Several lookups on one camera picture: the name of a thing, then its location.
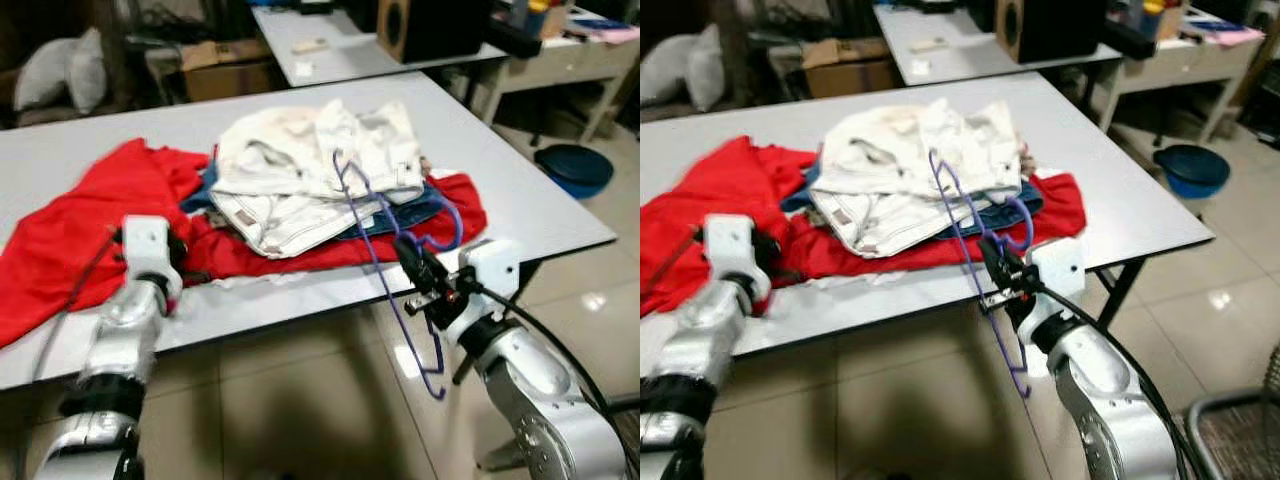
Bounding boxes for blue plastic clothes hanger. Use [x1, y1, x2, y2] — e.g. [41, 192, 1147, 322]
[927, 148, 1038, 399]
[332, 150, 466, 401]

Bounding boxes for plain red shirt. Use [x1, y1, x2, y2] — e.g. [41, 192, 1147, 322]
[0, 138, 216, 349]
[640, 137, 821, 319]

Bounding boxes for blue jeans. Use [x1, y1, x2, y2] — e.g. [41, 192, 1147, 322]
[780, 160, 1046, 239]
[180, 160, 451, 241]

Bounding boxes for red garment under pile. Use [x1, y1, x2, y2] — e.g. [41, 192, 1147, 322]
[775, 172, 1088, 281]
[180, 172, 489, 286]

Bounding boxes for large white table black legs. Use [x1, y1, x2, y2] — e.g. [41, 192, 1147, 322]
[0, 72, 618, 391]
[640, 72, 1216, 356]

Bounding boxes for blue round bin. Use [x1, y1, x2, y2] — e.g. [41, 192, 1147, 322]
[1152, 143, 1233, 199]
[533, 143, 616, 199]

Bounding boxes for brown cardboard box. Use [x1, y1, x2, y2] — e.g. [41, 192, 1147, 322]
[800, 38, 901, 99]
[180, 40, 286, 103]

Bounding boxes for small white table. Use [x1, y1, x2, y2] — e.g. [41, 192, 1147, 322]
[873, 5, 1121, 86]
[252, 5, 506, 89]

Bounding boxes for grey pillow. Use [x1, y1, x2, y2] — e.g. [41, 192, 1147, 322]
[685, 25, 726, 113]
[640, 35, 701, 106]
[12, 38, 81, 113]
[65, 27, 108, 116]

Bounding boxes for black wooden speaker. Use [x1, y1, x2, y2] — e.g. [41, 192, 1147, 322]
[995, 0, 1109, 64]
[377, 0, 491, 64]

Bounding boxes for white desk with drawer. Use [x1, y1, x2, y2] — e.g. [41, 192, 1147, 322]
[1100, 10, 1266, 141]
[480, 10, 640, 141]

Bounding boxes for black soundbar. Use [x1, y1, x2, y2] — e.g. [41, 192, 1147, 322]
[488, 15, 543, 59]
[1105, 15, 1159, 59]

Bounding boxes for black mesh chair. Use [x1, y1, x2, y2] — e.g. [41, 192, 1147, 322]
[1185, 390, 1280, 480]

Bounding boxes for pink flat item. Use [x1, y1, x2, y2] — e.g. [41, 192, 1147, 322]
[1190, 18, 1266, 46]
[575, 18, 640, 46]

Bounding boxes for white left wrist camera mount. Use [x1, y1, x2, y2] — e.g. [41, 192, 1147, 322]
[118, 214, 173, 301]
[703, 213, 761, 301]

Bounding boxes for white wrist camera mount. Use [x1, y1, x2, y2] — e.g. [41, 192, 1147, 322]
[703, 213, 761, 301]
[118, 214, 173, 301]
[458, 238, 523, 326]
[1028, 238, 1088, 326]

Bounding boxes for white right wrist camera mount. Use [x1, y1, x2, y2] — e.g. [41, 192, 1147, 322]
[1028, 238, 1088, 326]
[458, 238, 523, 326]

